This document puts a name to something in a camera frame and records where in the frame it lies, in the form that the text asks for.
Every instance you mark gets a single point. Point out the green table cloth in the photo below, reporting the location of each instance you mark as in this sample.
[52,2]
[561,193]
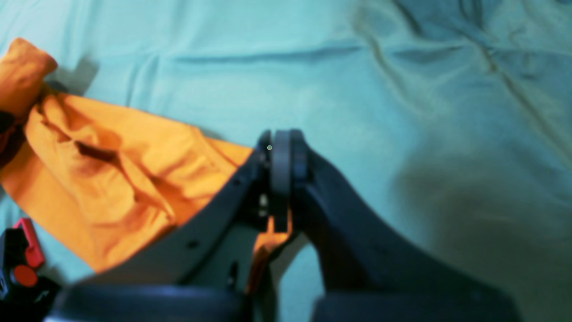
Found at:
[452,118]

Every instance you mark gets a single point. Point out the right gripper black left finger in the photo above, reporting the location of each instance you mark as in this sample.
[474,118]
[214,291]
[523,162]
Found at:
[215,248]

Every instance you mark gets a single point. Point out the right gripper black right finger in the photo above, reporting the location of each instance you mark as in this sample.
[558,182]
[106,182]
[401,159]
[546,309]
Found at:
[357,250]

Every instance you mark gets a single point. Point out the red black corner clamp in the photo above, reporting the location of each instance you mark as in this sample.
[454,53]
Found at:
[25,294]

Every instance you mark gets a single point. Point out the orange T-shirt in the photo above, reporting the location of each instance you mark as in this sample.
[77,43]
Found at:
[104,180]

